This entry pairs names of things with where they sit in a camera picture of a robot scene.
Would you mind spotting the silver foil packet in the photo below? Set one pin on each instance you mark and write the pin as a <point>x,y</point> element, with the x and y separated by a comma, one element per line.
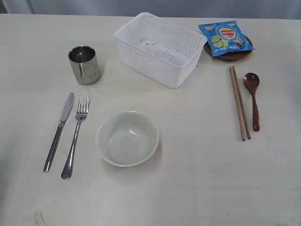
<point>84,64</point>

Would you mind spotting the brown wooden chopstick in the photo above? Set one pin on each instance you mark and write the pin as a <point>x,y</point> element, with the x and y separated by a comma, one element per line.
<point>238,105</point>
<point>242,104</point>

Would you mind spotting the grey backdrop curtain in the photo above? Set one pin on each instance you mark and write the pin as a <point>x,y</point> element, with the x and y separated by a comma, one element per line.
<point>279,9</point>

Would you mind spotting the white speckled bowl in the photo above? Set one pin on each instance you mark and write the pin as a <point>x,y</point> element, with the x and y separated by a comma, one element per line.
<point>127,139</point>

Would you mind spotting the blue chips snack bag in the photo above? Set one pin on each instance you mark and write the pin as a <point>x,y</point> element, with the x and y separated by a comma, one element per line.
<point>225,37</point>

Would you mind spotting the brown wooden spoon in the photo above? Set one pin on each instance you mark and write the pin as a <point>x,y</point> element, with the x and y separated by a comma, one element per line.
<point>251,82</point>

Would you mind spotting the silver metal fork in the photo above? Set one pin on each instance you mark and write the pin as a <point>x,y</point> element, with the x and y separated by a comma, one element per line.
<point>81,115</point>

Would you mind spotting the white perforated plastic basket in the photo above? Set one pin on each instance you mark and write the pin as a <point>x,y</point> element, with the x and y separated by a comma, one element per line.
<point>159,49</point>

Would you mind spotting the brown round plate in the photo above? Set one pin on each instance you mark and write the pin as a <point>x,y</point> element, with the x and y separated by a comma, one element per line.
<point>229,56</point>

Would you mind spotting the silver metal table knife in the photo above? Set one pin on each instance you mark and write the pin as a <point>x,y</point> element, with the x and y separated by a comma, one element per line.
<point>66,112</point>

